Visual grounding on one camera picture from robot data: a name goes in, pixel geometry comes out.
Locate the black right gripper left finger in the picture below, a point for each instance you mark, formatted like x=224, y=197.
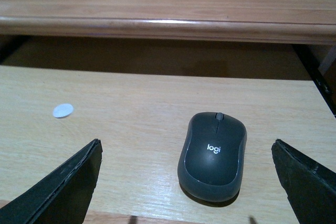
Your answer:
x=64, y=195

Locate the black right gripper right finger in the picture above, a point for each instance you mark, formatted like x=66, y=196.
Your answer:
x=310, y=186

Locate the black Logitech wireless mouse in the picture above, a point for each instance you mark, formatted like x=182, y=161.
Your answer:
x=211, y=163

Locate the wooden keyboard tray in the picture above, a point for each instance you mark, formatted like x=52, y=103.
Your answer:
x=142, y=122

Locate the white round sticker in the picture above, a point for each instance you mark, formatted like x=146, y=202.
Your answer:
x=62, y=110

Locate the wooden desk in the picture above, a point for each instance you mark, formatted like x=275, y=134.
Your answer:
x=298, y=22

